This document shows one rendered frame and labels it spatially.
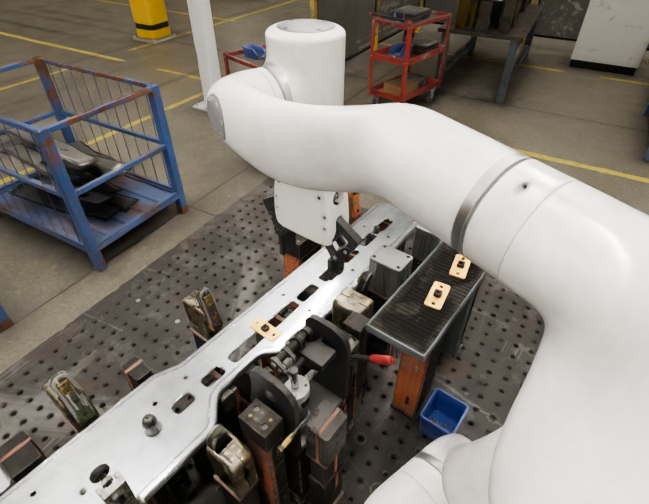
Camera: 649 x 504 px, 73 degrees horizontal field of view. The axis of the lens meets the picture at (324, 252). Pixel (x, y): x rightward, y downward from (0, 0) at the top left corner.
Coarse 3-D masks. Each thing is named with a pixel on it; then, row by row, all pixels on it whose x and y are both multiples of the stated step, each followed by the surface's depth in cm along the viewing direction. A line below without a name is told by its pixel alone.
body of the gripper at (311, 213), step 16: (288, 192) 57; (304, 192) 55; (320, 192) 54; (336, 192) 56; (288, 208) 59; (304, 208) 56; (320, 208) 55; (336, 208) 56; (288, 224) 61; (304, 224) 58; (320, 224) 57; (320, 240) 58
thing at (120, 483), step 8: (104, 464) 65; (96, 472) 64; (104, 472) 65; (96, 480) 64; (104, 480) 63; (112, 480) 65; (120, 480) 63; (112, 488) 62; (120, 488) 63; (128, 488) 65; (104, 496) 61; (112, 496) 62; (120, 496) 63; (128, 496) 67
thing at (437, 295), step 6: (438, 282) 102; (432, 288) 101; (438, 288) 101; (444, 288) 101; (432, 294) 99; (438, 294) 98; (444, 294) 99; (426, 300) 98; (432, 300) 98; (438, 300) 98; (444, 300) 98; (432, 306) 96; (438, 306) 96
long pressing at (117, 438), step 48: (384, 240) 141; (288, 288) 124; (336, 288) 124; (240, 336) 111; (288, 336) 111; (144, 384) 100; (192, 384) 100; (96, 432) 91; (144, 432) 91; (192, 432) 91; (48, 480) 84; (144, 480) 84
